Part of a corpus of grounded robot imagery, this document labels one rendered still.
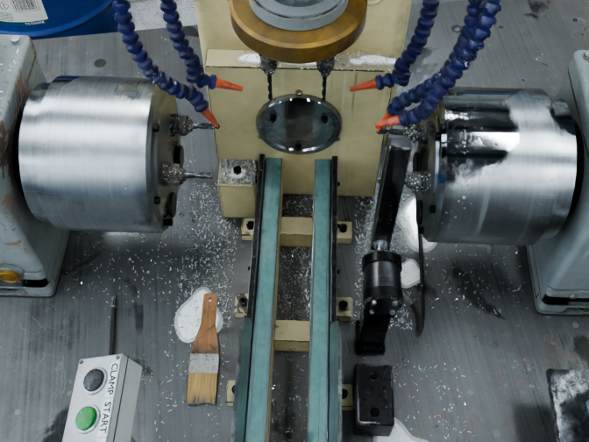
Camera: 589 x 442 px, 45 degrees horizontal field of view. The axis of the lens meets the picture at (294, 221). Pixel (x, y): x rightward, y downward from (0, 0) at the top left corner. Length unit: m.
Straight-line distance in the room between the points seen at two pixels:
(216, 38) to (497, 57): 0.71
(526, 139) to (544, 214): 0.11
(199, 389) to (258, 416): 0.17
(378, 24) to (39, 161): 0.59
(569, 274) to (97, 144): 0.77
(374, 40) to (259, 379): 0.60
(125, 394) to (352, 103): 0.58
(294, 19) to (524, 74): 0.88
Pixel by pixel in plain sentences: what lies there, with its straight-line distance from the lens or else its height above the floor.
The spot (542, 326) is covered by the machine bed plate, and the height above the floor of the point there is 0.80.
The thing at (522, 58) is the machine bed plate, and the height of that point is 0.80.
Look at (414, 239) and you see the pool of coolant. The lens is 1.37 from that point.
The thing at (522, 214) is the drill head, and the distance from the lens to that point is 1.10.
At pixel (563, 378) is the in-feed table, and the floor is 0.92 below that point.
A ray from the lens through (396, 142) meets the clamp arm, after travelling 0.92.
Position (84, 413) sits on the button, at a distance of 0.96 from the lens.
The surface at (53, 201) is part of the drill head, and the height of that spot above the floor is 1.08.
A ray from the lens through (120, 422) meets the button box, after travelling 0.96.
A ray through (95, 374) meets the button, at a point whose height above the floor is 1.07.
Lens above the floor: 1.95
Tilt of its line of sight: 57 degrees down
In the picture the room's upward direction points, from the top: straight up
